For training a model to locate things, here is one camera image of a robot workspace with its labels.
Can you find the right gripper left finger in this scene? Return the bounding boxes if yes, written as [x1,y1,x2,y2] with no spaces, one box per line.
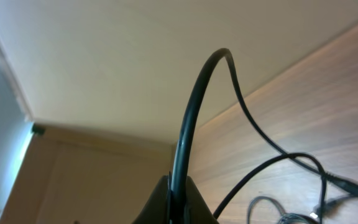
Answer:
[132,175,170,224]

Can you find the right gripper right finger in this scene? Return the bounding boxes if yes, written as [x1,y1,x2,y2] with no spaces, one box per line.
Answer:
[183,176,218,224]

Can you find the black usb cable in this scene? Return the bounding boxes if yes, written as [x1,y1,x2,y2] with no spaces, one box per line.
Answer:
[169,47,358,224]
[246,194,358,224]
[213,152,328,220]

